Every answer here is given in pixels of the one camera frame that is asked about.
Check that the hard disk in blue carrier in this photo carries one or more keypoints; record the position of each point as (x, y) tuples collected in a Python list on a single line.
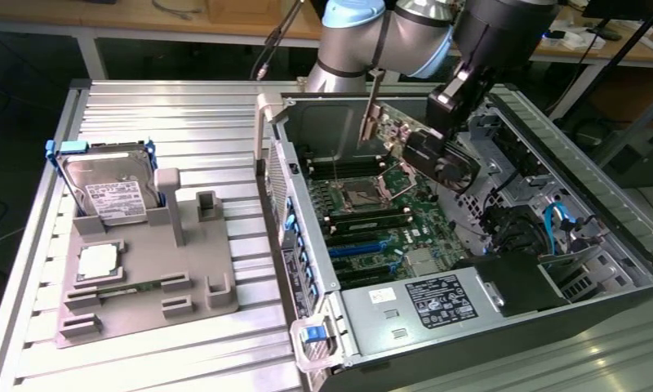
[(108, 183)]

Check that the green RAM stick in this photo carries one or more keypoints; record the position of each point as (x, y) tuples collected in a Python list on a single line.
[(131, 288)]

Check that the grey plastic parts rack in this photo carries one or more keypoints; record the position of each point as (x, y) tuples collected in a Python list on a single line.
[(147, 253)]

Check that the black slanted pole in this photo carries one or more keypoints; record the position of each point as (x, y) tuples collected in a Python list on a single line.
[(620, 53)]

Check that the blue expansion slot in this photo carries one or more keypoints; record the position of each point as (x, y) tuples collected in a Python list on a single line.
[(359, 249)]

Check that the silver chipset heatsink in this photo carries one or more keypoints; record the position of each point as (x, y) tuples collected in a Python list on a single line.
[(426, 262)]

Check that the metal disk bay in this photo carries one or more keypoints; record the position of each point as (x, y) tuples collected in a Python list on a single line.
[(495, 192)]

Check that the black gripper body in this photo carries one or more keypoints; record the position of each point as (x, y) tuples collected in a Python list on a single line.
[(506, 28)]

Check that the blue case latch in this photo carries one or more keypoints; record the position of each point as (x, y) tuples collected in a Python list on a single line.
[(312, 335)]

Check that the black RAM stick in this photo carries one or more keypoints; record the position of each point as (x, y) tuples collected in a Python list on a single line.
[(370, 225)]

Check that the black monitor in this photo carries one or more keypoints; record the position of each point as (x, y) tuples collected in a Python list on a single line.
[(631, 8)]

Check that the black plastic air duct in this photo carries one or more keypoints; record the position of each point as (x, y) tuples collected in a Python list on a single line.
[(523, 286)]

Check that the wooden desk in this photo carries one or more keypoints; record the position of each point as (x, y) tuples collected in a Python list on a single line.
[(142, 18)]

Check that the metal socket cover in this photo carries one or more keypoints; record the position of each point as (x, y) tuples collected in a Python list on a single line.
[(398, 181)]

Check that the open black PC case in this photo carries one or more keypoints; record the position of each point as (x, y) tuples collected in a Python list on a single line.
[(578, 171)]

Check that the silver CPU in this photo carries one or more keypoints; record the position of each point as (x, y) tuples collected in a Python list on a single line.
[(100, 262)]

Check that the grey power supply unit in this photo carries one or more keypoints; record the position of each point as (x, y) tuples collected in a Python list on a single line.
[(392, 310)]

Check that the locking lever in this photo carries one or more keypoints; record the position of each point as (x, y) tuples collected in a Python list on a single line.
[(336, 169)]

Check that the black expansion slot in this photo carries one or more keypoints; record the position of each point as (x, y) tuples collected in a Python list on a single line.
[(362, 268), (367, 279)]

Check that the CPU socket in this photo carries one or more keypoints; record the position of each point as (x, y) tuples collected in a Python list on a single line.
[(362, 194)]

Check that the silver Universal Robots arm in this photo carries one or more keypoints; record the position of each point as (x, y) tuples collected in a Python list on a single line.
[(348, 53)]

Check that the green motherboard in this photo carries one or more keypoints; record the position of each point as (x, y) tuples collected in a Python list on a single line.
[(414, 228)]

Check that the graphics card with metal bracket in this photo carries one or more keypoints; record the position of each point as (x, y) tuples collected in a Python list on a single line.
[(440, 159)]

